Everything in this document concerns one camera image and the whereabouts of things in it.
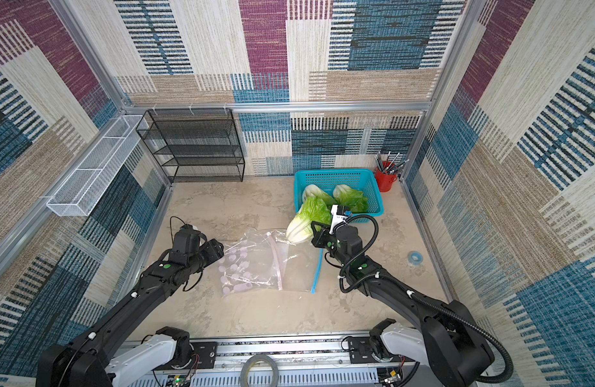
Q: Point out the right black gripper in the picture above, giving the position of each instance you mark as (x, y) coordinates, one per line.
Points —
(322, 235)

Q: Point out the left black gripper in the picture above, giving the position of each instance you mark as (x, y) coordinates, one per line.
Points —
(214, 249)

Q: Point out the clear pink-zip lettuce bag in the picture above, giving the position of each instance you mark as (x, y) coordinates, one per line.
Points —
(257, 261)

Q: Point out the chinese cabbage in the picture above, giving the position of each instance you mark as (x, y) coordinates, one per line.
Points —
(313, 191)
(347, 196)

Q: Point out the clear blue-zip bag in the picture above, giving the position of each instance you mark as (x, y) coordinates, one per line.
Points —
(293, 267)

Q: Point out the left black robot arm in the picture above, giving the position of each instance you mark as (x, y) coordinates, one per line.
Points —
(83, 361)

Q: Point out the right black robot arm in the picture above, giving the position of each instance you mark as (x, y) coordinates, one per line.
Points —
(457, 350)

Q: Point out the teal plastic basket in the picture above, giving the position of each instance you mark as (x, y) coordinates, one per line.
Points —
(328, 179)

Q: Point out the red utensil cup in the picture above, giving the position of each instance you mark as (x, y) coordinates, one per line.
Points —
(385, 177)

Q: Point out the blue tape roll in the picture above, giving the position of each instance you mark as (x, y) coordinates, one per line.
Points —
(415, 258)

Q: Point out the metal utensils in cup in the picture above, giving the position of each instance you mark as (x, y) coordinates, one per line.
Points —
(399, 162)

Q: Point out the grey tape roll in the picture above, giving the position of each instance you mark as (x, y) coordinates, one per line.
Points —
(259, 370)

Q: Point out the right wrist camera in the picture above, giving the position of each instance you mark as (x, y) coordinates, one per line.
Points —
(339, 215)

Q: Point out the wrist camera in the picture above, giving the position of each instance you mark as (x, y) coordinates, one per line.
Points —
(188, 227)
(339, 215)

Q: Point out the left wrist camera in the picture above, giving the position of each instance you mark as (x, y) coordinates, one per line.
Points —
(188, 227)

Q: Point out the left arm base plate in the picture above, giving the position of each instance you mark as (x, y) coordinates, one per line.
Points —
(202, 356)

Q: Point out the black wire shelf rack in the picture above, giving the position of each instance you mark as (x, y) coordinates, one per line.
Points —
(194, 145)

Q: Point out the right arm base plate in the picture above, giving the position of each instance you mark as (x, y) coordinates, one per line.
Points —
(365, 350)

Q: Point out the white mesh wall basket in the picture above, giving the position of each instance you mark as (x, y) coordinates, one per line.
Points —
(80, 193)

